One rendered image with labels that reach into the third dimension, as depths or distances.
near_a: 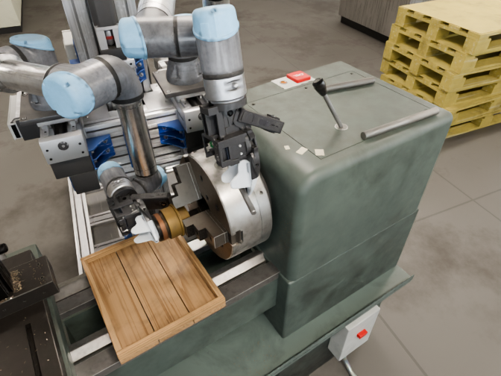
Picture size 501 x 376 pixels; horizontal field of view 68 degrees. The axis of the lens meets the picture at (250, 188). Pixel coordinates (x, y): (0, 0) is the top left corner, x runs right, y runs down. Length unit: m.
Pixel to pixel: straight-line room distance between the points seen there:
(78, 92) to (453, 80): 2.88
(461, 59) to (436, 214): 1.22
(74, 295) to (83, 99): 0.56
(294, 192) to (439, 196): 2.20
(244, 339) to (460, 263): 1.58
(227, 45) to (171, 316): 0.72
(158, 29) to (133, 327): 0.74
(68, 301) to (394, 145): 1.01
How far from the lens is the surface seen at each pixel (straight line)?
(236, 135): 0.70
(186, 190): 1.02
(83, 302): 1.21
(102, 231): 2.34
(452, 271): 2.55
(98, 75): 1.05
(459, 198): 3.08
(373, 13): 5.84
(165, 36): 0.76
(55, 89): 1.04
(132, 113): 1.16
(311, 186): 0.90
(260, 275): 1.16
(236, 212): 0.92
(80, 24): 1.61
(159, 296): 1.13
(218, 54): 0.66
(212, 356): 1.40
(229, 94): 0.67
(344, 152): 0.98
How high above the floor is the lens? 1.80
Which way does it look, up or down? 40 degrees down
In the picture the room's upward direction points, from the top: straight up
